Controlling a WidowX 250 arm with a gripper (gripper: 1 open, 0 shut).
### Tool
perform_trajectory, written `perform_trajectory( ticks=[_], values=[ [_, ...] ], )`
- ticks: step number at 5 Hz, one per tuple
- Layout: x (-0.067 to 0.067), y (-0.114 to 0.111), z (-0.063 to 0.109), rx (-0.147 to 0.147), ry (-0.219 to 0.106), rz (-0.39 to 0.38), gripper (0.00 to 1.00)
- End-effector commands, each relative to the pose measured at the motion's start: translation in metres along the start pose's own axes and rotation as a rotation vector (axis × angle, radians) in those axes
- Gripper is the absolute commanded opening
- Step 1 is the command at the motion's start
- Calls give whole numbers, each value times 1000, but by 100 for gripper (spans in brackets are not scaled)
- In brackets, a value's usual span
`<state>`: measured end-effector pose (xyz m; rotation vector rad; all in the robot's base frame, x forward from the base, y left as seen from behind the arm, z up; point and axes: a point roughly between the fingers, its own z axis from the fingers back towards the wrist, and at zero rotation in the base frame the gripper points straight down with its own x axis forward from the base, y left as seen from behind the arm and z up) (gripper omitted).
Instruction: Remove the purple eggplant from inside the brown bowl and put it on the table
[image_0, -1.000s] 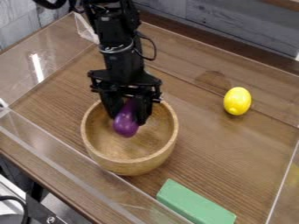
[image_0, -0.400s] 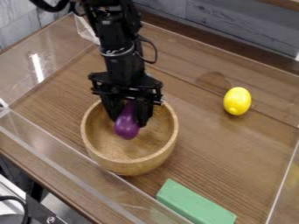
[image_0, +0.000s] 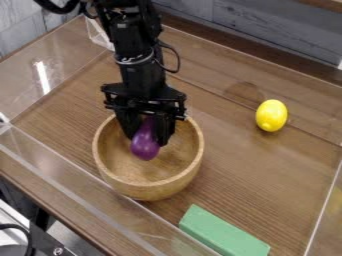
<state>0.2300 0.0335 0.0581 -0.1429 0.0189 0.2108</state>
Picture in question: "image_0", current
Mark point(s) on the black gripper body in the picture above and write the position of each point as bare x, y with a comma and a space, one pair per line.
143, 93

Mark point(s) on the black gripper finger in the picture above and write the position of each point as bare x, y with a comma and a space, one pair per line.
130, 121
165, 127

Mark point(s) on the purple toy eggplant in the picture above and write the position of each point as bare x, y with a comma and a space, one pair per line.
144, 146

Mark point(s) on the brown wooden bowl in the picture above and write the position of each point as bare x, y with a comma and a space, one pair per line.
148, 180

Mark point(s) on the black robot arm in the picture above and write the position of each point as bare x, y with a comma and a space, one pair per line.
131, 23

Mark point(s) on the yellow toy lemon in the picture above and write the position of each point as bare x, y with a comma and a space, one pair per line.
271, 115

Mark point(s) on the green foam block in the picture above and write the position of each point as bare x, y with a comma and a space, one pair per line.
223, 237

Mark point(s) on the clear acrylic corner bracket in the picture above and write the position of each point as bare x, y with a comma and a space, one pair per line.
98, 35

